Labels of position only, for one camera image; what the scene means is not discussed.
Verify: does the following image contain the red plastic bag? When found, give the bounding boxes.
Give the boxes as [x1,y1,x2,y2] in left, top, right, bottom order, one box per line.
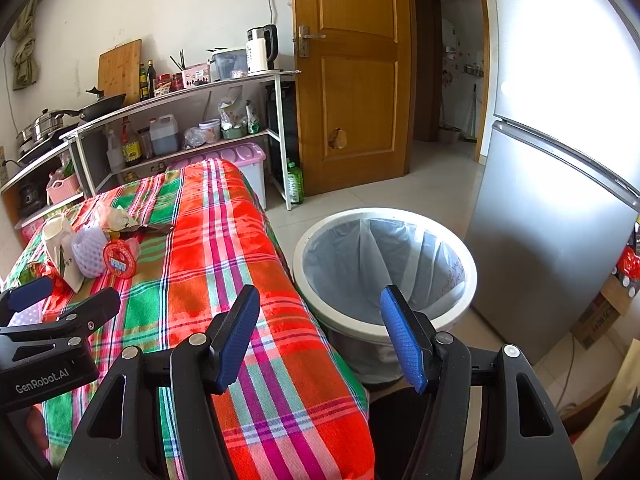
[19,259,68,323]

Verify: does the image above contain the white paper bag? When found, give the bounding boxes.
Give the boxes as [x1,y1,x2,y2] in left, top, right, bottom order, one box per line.
[42,214,85,292]

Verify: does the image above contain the red round lid cup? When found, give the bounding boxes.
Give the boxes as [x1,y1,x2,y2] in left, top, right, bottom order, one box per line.
[102,238,139,280]

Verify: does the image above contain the brown wrapper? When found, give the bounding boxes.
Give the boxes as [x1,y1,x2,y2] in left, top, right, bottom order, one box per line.
[119,223,175,236]

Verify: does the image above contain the white trash bin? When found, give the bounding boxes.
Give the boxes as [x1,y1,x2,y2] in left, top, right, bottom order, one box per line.
[293,207,477,386]

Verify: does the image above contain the person's left hand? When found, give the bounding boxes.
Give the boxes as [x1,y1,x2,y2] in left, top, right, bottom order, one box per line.
[25,406,49,451]

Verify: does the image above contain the pink plastic basket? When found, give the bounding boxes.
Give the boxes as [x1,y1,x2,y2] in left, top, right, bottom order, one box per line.
[46,172,81,204]

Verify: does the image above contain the plaid tablecloth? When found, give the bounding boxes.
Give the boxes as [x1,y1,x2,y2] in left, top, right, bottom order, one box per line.
[3,157,377,480]

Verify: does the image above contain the cardboard box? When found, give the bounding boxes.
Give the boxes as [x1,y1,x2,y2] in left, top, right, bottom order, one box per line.
[570,275,639,350]

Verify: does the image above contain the steel pot with lid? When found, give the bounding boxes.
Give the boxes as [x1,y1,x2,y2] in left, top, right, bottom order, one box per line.
[16,108,64,155]

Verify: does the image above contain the soy sauce bottle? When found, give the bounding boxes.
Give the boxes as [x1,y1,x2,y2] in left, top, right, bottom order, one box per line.
[120,116,142,167]

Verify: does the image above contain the grey bin liner bag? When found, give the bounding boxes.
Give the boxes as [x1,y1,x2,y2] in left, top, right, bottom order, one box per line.
[302,216,465,325]

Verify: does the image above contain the translucent oil jug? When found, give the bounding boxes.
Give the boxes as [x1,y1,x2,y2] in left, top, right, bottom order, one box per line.
[150,114,180,156]

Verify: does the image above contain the black frying pan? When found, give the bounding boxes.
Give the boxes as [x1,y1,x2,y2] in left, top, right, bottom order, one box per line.
[52,87,127,122]

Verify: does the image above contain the silver refrigerator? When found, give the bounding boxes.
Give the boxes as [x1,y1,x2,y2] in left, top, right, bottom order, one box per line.
[465,0,639,362]

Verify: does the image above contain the hanging grey cloth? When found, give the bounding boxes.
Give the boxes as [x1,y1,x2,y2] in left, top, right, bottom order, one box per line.
[10,0,39,91]

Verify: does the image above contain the pink lid storage box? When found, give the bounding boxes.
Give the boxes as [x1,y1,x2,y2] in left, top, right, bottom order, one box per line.
[167,142,267,208]

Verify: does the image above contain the wooden cutting board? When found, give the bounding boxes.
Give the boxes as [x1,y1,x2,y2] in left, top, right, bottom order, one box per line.
[96,39,142,106]

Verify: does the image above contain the green plastic bottle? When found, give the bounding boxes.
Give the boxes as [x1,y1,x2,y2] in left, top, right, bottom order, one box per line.
[286,162,305,205]

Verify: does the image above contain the white metal shelf rack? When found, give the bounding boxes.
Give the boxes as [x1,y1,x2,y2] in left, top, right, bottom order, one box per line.
[1,70,293,231]

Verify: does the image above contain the dark sauce bottle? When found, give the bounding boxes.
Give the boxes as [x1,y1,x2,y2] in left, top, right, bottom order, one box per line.
[146,60,156,99]

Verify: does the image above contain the pink utensil holder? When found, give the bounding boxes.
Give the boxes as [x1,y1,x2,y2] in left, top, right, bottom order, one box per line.
[181,62,210,89]

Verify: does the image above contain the clear plastic container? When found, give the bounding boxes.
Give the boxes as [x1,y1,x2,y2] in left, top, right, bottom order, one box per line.
[209,48,248,80]

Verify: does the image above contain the white electric kettle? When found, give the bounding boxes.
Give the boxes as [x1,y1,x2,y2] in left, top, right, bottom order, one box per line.
[246,24,279,73]

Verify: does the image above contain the wooden door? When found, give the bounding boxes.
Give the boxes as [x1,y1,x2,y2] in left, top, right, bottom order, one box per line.
[293,0,416,195]

